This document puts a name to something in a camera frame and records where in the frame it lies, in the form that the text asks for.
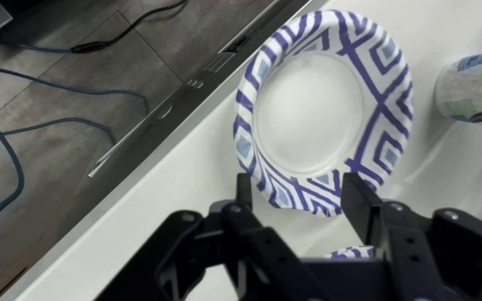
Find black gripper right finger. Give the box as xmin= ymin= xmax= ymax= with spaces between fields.
xmin=340 ymin=171 xmax=385 ymax=248

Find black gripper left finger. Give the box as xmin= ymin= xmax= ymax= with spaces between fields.
xmin=235 ymin=173 xmax=255 ymax=212

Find blue patterned paper bowl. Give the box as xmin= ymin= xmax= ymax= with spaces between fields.
xmin=330 ymin=243 xmax=375 ymax=263
xmin=231 ymin=9 xmax=417 ymax=220

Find floral print paper cup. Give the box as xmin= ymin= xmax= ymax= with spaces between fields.
xmin=434 ymin=49 xmax=482 ymax=130

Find thin black cable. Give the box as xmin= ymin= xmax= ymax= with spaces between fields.
xmin=6 ymin=0 xmax=191 ymax=58

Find blue cable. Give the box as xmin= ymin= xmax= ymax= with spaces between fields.
xmin=0 ymin=66 xmax=151 ymax=243

